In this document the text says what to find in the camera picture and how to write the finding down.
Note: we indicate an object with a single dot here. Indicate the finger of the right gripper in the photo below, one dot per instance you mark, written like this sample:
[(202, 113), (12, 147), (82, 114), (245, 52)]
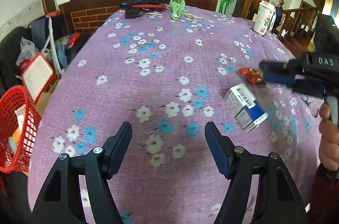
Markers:
[(280, 79), (273, 67)]

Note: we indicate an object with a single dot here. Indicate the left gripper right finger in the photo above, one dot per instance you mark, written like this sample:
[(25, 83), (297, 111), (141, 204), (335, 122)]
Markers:
[(278, 199)]

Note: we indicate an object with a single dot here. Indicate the red snack packet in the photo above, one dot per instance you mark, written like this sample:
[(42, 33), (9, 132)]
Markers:
[(253, 76)]

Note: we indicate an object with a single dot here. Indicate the blue white medicine box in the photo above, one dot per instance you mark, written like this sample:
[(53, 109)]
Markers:
[(244, 107)]

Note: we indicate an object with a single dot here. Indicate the person right hand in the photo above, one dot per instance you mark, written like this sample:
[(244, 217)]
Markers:
[(328, 151)]

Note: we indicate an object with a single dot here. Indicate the white cartoon paper cup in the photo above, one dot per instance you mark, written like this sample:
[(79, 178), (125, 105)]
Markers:
[(266, 14)]

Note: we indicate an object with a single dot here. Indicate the red plastic mesh basket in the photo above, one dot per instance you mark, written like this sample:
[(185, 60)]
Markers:
[(19, 123)]

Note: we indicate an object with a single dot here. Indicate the brown cardboard box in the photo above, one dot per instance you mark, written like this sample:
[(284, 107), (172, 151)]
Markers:
[(45, 96)]

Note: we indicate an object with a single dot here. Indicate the purple floral tablecloth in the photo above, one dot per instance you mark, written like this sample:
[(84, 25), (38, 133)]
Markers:
[(168, 79)]

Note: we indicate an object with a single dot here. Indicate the green crumpled cloth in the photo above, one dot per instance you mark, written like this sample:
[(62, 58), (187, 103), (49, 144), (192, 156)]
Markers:
[(178, 7)]

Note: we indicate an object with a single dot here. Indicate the white red-framed board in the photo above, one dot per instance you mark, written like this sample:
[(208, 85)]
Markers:
[(37, 76)]

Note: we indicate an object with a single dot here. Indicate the black leather sofa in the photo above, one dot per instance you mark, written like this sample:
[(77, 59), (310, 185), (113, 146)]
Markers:
[(10, 50)]

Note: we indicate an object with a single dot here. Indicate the black red tool on table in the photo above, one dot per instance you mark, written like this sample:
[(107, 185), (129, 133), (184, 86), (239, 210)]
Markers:
[(136, 8)]

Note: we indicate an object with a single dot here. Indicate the clear plastic bag on sofa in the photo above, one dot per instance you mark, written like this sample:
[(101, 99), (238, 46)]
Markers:
[(28, 50)]

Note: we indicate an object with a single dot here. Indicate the wooden brick-pattern counter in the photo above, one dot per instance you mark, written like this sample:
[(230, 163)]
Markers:
[(88, 15)]

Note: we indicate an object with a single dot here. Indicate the stair newel post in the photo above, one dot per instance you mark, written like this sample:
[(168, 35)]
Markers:
[(279, 15)]

